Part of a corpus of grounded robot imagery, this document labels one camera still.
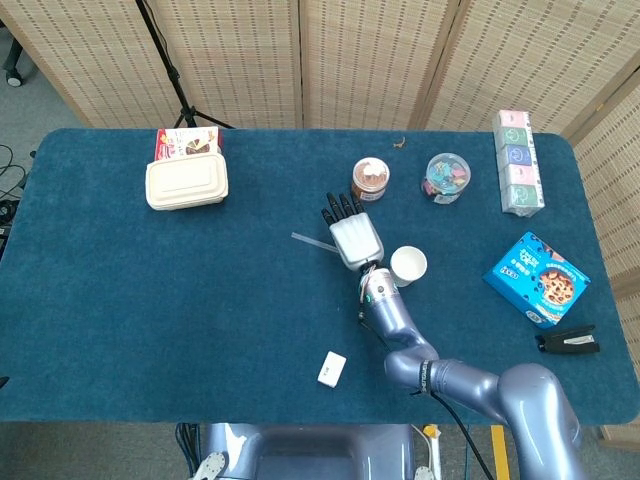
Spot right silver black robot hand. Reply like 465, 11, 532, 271
320, 191, 386, 273

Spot transparent plastic straw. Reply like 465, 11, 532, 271
291, 231, 337, 251

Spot white paper cup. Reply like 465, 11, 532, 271
389, 245, 430, 288

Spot brown jar with clear lid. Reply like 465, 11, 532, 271
350, 156, 391, 203

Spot clear jar of colourful clips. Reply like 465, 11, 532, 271
420, 153, 472, 205

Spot small white rectangular box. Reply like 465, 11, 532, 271
316, 350, 348, 388

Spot blue cookie box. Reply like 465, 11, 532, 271
482, 230, 592, 330

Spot pastel tissue pack row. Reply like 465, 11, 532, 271
493, 109, 546, 218

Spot bamboo folding screen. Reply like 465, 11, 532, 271
0, 0, 640, 134
560, 64, 640, 451

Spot cream lidded lunch box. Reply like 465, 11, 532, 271
144, 152, 230, 213

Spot red white snack box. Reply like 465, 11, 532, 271
155, 126, 224, 162

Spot blue-grey robot torso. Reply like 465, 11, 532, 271
192, 422, 441, 480

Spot blue table cloth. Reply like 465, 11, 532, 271
0, 127, 632, 426

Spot white power strip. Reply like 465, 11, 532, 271
412, 423, 444, 480

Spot black stapler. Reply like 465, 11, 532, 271
534, 324, 602, 355

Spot black tripod stand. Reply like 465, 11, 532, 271
134, 0, 236, 130

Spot black office chair base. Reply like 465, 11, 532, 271
0, 24, 29, 87

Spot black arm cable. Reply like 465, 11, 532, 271
409, 384, 496, 480

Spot black cables under table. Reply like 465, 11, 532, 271
174, 422, 201, 479

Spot black floor cables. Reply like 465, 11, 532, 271
0, 143, 31, 241

